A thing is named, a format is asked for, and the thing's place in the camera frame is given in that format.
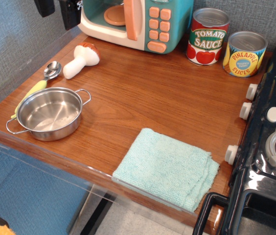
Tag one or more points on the orange object at corner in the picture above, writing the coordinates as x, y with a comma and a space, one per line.
4, 230

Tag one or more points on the small steel pot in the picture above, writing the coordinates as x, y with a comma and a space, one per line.
50, 114

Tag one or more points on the light teal folded cloth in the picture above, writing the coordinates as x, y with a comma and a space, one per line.
167, 170

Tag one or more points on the yellow handled metal spoon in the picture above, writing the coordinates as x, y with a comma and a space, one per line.
50, 72

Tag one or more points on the top grey stove knob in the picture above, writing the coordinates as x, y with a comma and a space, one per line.
251, 91

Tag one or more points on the bottom grey stove knob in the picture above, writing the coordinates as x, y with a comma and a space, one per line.
231, 154

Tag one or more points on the tomato sauce can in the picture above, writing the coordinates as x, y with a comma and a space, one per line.
208, 31

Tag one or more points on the orange microwave turntable plate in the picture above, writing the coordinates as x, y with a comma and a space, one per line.
115, 15

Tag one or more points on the teal toy microwave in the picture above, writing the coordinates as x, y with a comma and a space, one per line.
155, 26

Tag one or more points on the grey stove knob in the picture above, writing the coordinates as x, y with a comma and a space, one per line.
245, 110
231, 154
251, 91

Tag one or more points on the plush brown white mushroom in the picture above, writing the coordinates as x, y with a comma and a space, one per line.
85, 55

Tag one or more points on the black toy stove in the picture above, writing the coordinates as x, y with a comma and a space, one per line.
250, 207

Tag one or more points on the clear acrylic barrier panel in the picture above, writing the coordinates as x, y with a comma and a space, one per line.
39, 199

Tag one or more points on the middle grey stove knob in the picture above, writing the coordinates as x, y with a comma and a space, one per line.
245, 110

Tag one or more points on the pineapple slices can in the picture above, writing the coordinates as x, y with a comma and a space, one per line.
244, 53

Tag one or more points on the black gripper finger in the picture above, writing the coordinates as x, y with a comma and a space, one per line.
71, 12
45, 7

